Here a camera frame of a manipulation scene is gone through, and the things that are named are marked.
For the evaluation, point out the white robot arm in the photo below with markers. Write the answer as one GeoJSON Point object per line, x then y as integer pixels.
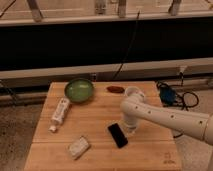
{"type": "Point", "coordinates": [195, 125]}

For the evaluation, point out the brown oval object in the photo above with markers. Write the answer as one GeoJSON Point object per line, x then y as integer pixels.
{"type": "Point", "coordinates": [115, 89]}

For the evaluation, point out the clear plastic cup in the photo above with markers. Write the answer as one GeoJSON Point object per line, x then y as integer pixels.
{"type": "Point", "coordinates": [133, 89]}

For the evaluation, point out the green bowl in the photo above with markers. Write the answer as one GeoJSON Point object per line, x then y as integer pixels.
{"type": "Point", "coordinates": [79, 90]}

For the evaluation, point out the white toothpaste tube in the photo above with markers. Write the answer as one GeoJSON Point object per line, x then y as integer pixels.
{"type": "Point", "coordinates": [59, 114]}

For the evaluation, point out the blue device on floor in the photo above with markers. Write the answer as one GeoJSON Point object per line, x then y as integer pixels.
{"type": "Point", "coordinates": [167, 95]}

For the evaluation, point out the wooden table board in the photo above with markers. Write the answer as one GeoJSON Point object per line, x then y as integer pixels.
{"type": "Point", "coordinates": [150, 148]}

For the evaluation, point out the white wrapped packet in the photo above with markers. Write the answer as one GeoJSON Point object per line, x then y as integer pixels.
{"type": "Point", "coordinates": [79, 147]}

